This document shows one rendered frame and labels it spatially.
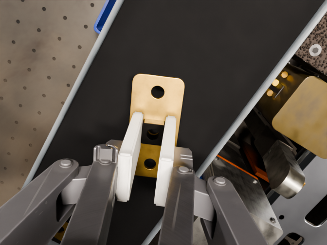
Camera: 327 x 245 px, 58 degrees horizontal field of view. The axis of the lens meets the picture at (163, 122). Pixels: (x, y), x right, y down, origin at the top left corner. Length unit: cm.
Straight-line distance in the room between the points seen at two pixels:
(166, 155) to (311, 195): 40
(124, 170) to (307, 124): 26
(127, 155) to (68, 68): 62
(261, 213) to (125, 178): 27
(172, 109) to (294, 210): 36
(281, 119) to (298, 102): 3
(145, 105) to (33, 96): 61
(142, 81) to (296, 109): 21
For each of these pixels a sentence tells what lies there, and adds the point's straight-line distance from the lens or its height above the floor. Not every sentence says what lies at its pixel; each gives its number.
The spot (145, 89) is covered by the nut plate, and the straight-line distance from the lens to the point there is 22.
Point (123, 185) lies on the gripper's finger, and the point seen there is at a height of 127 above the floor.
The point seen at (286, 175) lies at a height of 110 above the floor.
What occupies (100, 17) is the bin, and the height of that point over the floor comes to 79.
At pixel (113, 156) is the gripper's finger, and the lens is 16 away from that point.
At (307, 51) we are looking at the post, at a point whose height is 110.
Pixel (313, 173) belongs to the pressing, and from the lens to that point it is 51.
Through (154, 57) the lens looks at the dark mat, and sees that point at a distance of 25.
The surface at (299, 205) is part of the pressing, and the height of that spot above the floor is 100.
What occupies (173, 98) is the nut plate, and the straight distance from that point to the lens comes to 22.
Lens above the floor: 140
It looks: 69 degrees down
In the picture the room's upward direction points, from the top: 173 degrees counter-clockwise
